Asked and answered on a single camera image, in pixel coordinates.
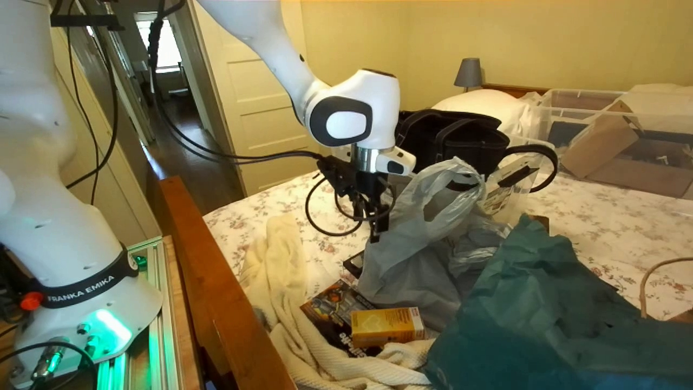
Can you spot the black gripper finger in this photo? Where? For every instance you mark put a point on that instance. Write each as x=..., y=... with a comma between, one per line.
x=387, y=217
x=375, y=225

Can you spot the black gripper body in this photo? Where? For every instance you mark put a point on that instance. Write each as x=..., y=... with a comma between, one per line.
x=362, y=188

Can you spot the black tag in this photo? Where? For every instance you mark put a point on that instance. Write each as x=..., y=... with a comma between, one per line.
x=353, y=264

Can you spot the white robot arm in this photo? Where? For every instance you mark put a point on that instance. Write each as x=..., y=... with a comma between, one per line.
x=91, y=300

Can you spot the yellow cardboard box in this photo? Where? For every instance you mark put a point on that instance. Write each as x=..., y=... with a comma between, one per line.
x=378, y=327

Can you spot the brown cardboard box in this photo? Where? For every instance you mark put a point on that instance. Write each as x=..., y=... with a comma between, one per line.
x=596, y=146

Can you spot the grey plastic bag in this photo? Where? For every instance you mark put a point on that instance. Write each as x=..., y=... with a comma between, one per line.
x=435, y=243

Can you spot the black handbag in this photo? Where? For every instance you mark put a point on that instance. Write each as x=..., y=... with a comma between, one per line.
x=476, y=138

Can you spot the orange razor blade package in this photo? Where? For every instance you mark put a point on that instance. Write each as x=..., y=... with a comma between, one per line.
x=329, y=312

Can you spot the cream white towel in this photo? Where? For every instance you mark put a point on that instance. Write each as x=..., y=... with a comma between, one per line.
x=274, y=277

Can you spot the white panel door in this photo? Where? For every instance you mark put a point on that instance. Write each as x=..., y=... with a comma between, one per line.
x=254, y=105

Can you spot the grey table lamp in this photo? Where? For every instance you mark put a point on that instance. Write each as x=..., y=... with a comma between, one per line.
x=467, y=74

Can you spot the white pillow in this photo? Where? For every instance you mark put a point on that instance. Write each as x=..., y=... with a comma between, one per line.
x=515, y=115

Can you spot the teal green cloth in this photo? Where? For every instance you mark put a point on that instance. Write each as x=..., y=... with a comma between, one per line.
x=539, y=318

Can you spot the wooden bed footboard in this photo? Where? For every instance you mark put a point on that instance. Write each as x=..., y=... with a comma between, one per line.
x=230, y=341

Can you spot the floral bed sheet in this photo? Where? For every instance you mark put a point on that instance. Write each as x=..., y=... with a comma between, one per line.
x=635, y=240

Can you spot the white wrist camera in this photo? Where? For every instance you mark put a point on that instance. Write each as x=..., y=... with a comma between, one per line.
x=384, y=161

